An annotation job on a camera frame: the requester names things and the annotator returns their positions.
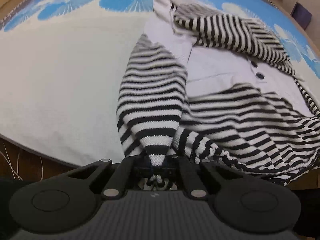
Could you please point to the blue and white bed sheet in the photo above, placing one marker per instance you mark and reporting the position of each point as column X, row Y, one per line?
column 62, row 75

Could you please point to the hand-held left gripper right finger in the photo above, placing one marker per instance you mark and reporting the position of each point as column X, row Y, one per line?
column 186, row 175

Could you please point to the striped hoodie with white vest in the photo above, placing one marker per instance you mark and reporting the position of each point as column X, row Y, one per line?
column 225, row 120

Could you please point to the person's dark clothing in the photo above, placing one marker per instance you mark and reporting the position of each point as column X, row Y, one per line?
column 308, row 212

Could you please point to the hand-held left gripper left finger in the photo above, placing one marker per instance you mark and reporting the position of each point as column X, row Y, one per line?
column 120, row 175

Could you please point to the purple box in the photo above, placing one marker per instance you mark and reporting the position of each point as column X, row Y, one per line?
column 302, row 15

